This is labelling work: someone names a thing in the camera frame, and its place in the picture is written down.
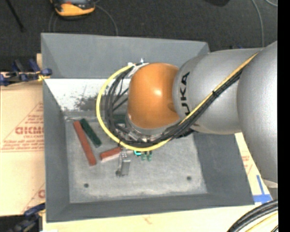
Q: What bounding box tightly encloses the long red-brown flat block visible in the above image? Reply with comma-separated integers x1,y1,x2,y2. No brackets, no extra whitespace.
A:
72,120,98,167

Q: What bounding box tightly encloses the grey metal bin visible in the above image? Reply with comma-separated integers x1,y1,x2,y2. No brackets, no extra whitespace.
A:
40,32,255,223

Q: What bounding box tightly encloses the brown cardboard board red print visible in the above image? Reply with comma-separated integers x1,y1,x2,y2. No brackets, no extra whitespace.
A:
0,76,274,218

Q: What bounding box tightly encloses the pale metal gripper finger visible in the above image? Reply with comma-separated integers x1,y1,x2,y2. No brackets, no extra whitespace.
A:
122,159,131,175
115,152,126,177

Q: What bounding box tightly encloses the short red-brown flat block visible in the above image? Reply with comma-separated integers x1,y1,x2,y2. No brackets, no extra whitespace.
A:
99,146,123,163

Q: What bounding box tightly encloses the dark green flat block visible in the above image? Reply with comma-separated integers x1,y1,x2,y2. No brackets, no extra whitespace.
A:
79,118,103,148

